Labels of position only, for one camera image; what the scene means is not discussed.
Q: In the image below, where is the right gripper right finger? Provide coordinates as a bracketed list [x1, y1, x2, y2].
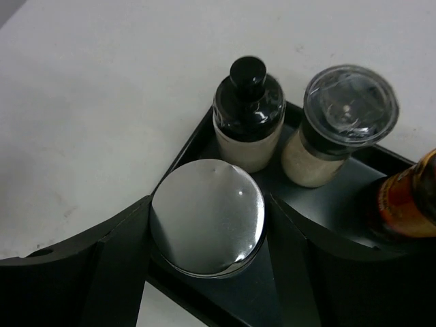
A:
[268, 196, 435, 326]

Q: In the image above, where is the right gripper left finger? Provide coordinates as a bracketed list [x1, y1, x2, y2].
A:
[1, 196, 151, 326]

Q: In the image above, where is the red-lid orange sauce jar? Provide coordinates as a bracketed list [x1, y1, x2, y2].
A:
[363, 150, 435, 241]

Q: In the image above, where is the silver-lid blue label shaker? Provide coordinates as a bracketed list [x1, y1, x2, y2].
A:
[149, 159, 266, 279]

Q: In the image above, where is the clear-lid spice grinder bottle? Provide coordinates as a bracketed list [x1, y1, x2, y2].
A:
[281, 64, 400, 188]

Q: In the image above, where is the black-cap white powder bottle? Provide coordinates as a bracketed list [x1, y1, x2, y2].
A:
[212, 56, 286, 173]

